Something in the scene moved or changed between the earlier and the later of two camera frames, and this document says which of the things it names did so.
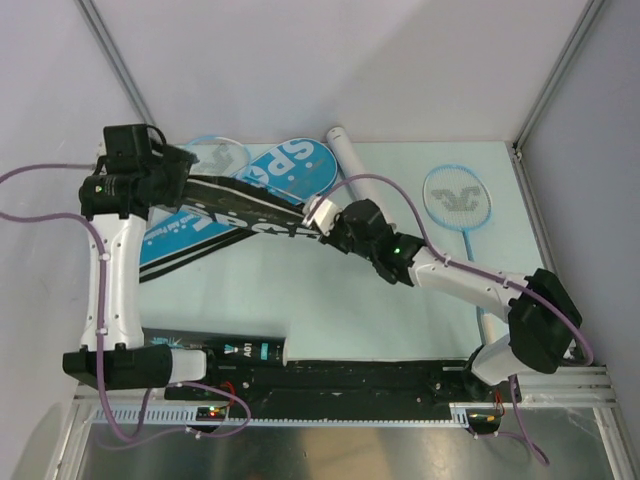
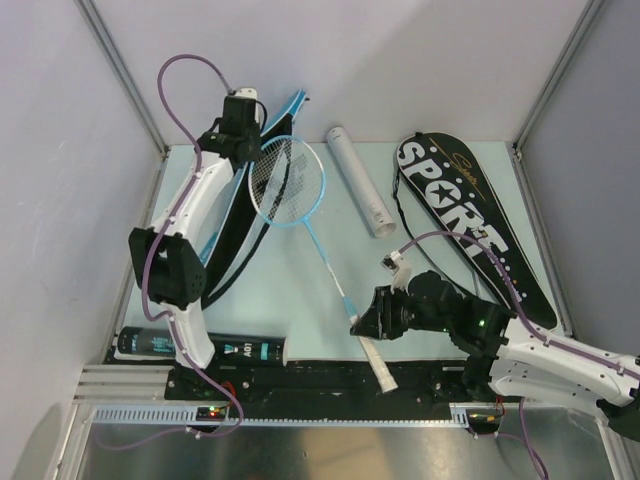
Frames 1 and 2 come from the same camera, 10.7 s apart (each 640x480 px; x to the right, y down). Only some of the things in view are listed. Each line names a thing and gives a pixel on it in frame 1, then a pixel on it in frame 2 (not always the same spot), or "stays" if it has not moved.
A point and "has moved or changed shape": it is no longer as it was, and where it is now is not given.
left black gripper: [178, 162] to [256, 131]
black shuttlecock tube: [224, 349] stays
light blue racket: [217, 155] has moved or changed shape
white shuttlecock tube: [351, 166] stays
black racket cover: [247, 205] to [453, 197]
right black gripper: [332, 239] to [379, 320]
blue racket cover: [302, 172] to [242, 224]
